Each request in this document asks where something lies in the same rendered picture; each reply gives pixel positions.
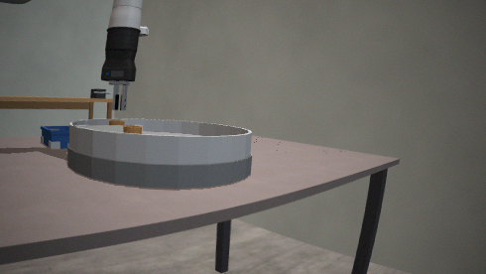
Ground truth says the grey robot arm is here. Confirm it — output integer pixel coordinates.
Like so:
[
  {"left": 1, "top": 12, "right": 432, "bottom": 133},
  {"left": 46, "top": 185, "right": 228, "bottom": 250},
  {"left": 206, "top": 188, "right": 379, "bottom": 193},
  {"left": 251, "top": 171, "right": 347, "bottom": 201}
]
[{"left": 0, "top": 0, "right": 143, "bottom": 10}]

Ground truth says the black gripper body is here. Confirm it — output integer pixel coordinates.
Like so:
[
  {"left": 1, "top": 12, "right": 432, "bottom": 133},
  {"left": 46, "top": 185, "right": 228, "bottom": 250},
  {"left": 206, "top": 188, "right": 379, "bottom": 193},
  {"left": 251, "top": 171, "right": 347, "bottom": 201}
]
[{"left": 101, "top": 6, "right": 149, "bottom": 81}]

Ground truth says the blue crate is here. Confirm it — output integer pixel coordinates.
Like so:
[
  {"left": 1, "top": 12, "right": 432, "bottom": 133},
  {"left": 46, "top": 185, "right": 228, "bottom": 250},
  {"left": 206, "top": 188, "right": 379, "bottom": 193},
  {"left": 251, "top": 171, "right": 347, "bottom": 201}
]
[{"left": 41, "top": 126, "right": 69, "bottom": 149}]

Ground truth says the bronze bushing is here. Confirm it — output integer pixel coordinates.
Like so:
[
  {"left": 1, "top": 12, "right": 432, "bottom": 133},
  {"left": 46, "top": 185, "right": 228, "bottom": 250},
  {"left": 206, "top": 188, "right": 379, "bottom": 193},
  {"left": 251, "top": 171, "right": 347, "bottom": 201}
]
[
  {"left": 123, "top": 125, "right": 142, "bottom": 134},
  {"left": 109, "top": 120, "right": 124, "bottom": 125}
]

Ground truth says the grey round turntable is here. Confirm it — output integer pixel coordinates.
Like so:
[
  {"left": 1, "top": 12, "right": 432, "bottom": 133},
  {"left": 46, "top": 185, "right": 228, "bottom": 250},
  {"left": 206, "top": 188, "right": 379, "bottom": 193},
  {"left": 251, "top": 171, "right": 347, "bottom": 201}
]
[{"left": 67, "top": 119, "right": 252, "bottom": 189}]

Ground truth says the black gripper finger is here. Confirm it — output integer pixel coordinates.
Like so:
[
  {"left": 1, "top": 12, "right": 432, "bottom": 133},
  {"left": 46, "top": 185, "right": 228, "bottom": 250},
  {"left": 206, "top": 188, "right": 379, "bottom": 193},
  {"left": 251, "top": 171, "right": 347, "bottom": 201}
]
[
  {"left": 109, "top": 80, "right": 119, "bottom": 110},
  {"left": 119, "top": 80, "right": 130, "bottom": 110}
]

